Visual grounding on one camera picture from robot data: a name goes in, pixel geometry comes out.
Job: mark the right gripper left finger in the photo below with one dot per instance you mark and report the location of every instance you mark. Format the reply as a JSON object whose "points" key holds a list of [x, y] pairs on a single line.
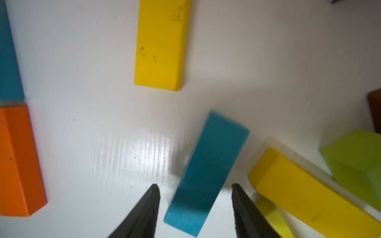
{"points": [[141, 221]]}

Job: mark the brown block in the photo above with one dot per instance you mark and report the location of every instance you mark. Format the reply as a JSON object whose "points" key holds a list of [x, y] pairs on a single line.
{"points": [[374, 102]]}

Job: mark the light green cube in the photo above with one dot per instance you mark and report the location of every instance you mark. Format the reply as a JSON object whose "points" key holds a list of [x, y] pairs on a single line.
{"points": [[355, 162]]}

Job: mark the orange rectangular block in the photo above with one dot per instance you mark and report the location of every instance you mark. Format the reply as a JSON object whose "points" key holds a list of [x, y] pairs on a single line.
{"points": [[22, 188]]}

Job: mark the lime yellow rectangular block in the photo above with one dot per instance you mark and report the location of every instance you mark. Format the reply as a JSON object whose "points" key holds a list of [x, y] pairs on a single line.
{"points": [[274, 217]]}

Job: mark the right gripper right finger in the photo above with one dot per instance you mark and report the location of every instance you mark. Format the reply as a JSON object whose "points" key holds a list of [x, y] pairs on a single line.
{"points": [[249, 221]]}

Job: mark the teal long block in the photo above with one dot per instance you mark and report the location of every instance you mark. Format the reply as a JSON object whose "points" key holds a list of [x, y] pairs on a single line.
{"points": [[218, 146]]}

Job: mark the teal long block diagonal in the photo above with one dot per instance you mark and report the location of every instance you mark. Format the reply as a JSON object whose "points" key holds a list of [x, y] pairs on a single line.
{"points": [[11, 86]]}

